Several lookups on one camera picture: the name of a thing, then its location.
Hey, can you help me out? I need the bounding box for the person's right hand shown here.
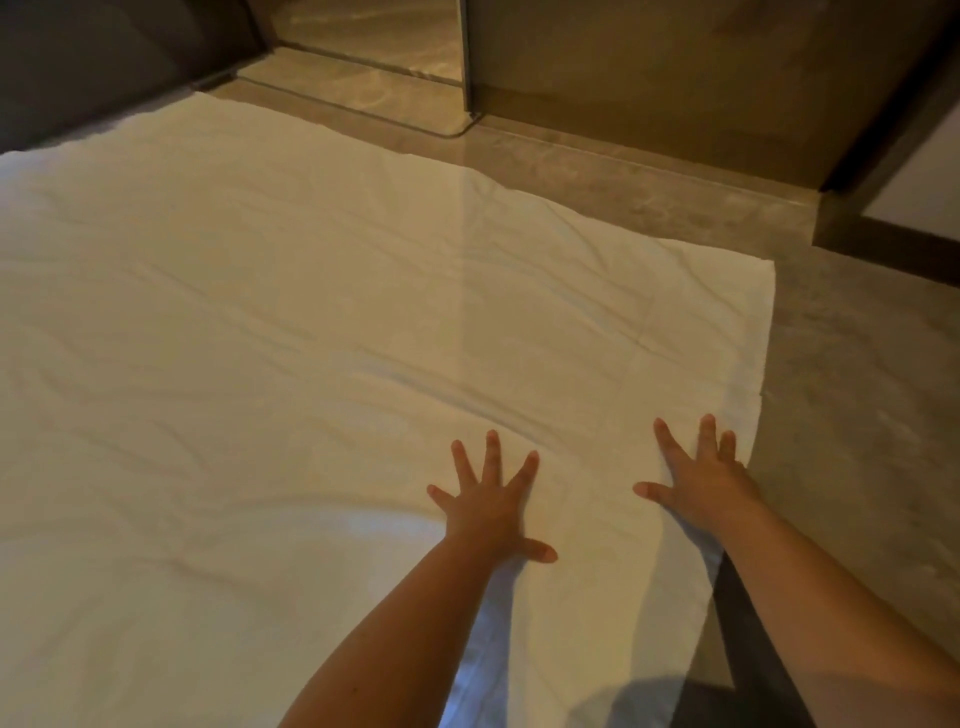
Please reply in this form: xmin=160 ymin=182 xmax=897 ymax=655
xmin=633 ymin=413 xmax=766 ymax=538

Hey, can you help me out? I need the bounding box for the person's left hand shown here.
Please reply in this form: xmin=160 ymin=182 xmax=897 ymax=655
xmin=425 ymin=429 xmax=559 ymax=565

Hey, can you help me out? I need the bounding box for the white towel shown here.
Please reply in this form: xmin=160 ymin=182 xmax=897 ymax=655
xmin=0 ymin=91 xmax=778 ymax=728

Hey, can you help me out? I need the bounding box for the person's left forearm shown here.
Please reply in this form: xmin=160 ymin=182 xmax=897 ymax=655
xmin=277 ymin=536 xmax=519 ymax=728

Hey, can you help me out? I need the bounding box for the person's right forearm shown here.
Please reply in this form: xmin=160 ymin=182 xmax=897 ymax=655
xmin=712 ymin=506 xmax=960 ymax=728

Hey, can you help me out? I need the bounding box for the brown baseboard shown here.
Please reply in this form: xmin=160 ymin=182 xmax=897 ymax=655
xmin=813 ymin=209 xmax=960 ymax=288

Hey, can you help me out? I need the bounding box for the brown door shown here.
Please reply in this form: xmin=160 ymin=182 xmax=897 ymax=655
xmin=458 ymin=0 xmax=954 ymax=189

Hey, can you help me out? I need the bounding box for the dark glass door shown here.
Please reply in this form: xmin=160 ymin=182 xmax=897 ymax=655
xmin=0 ymin=0 xmax=268 ymax=155

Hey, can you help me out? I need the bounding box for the dark brown door frame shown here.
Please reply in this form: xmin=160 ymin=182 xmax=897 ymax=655
xmin=813 ymin=14 xmax=960 ymax=249

